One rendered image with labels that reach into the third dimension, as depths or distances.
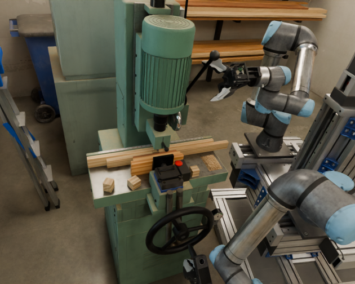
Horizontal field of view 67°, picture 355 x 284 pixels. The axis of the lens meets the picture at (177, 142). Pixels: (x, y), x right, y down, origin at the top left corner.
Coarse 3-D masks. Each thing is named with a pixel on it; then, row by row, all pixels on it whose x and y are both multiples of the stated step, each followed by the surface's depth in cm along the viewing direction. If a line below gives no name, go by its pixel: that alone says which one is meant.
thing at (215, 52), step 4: (212, 52) 89; (216, 52) 89; (212, 56) 90; (216, 56) 90; (208, 60) 94; (212, 60) 93; (208, 64) 95; (204, 68) 98; (200, 72) 101; (196, 76) 105; (200, 76) 103; (196, 80) 106; (192, 84) 110; (188, 88) 114; (184, 104) 125
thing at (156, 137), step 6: (150, 120) 119; (150, 126) 115; (150, 132) 115; (156, 132) 112; (162, 132) 113; (168, 132) 113; (150, 138) 117; (156, 138) 110; (162, 138) 111; (168, 138) 113; (156, 144) 112; (168, 144) 115
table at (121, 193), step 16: (192, 160) 127; (96, 176) 112; (112, 176) 113; (128, 176) 114; (144, 176) 115; (208, 176) 120; (224, 176) 124; (96, 192) 105; (112, 192) 106; (128, 192) 107; (144, 192) 111
